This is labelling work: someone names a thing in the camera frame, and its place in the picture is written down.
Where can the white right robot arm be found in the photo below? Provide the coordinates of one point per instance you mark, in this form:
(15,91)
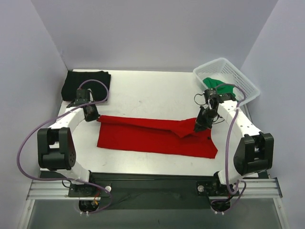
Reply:
(247,149)

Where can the aluminium frame rail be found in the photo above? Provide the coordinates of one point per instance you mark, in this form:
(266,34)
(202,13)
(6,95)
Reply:
(248,188)

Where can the green t shirt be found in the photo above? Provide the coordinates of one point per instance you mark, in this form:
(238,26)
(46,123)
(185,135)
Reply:
(221,88)

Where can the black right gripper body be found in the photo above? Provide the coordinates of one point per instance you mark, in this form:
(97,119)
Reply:
(204,118)

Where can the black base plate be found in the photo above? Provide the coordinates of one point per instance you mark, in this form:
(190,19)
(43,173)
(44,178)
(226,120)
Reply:
(156,201)

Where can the folded black t shirt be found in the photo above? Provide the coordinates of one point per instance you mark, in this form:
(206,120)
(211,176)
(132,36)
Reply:
(75,79)

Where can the red t shirt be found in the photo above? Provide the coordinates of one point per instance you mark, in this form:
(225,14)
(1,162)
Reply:
(173,137)

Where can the white plastic basket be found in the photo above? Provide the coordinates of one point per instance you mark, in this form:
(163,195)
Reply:
(223,70)

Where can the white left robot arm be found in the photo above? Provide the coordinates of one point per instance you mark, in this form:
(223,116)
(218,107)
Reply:
(56,150)

